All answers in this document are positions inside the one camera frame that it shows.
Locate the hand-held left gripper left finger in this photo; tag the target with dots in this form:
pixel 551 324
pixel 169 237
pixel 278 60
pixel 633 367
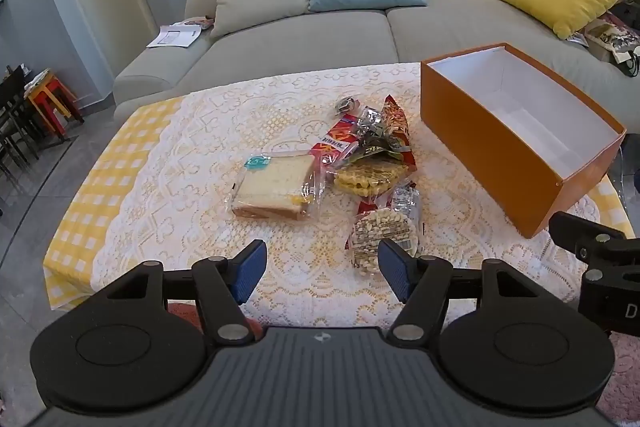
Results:
pixel 250 269

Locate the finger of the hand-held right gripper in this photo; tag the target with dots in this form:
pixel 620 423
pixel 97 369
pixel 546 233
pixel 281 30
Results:
pixel 575 232

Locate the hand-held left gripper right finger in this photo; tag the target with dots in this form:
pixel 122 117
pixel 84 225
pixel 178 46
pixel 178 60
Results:
pixel 395 269

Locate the clear peanut packet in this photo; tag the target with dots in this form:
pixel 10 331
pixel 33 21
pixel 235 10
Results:
pixel 370 227

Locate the packaged sandwich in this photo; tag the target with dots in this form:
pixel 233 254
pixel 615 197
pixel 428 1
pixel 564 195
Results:
pixel 270 187

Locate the waffle snack bag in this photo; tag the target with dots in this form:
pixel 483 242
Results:
pixel 367 179

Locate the orange cardboard box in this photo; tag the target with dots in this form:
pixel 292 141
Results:
pixel 475 147

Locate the red snack packet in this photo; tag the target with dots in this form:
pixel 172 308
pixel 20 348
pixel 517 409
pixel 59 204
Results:
pixel 332 142

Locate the red-orange snack bag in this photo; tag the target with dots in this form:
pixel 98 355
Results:
pixel 397 122

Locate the silver snack packet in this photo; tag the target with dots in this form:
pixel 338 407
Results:
pixel 370 122

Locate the small round candy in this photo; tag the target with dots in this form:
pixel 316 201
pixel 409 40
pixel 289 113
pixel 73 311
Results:
pixel 348 105

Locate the clear acrylic side table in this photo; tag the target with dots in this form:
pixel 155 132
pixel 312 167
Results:
pixel 620 177

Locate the orange cloth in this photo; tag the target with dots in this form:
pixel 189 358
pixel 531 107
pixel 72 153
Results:
pixel 182 314

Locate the pink fluffy rug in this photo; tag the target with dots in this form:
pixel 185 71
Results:
pixel 625 372

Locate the white lace tablecloth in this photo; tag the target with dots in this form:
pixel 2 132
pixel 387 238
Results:
pixel 200 157

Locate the yellow checkered tablecloth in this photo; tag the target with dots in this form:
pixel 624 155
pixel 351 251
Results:
pixel 100 187

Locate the magazine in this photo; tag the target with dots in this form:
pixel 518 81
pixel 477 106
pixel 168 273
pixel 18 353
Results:
pixel 577 40

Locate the printed tote bag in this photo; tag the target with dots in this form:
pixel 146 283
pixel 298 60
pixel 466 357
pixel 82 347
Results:
pixel 610 39

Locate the grey-green sofa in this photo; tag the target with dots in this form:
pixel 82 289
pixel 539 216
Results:
pixel 300 42

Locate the red stool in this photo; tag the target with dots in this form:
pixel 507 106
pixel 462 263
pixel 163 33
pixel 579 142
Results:
pixel 70 107

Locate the white booklet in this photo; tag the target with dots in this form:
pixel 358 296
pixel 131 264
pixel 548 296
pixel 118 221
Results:
pixel 175 37

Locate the colourful leaflet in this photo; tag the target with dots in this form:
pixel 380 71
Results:
pixel 202 23

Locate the yellow stool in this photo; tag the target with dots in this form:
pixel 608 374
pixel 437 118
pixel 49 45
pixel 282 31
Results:
pixel 47 87

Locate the folded papers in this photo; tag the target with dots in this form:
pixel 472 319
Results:
pixel 37 77

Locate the black dining chair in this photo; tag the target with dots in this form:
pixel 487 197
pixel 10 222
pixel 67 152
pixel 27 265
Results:
pixel 15 87

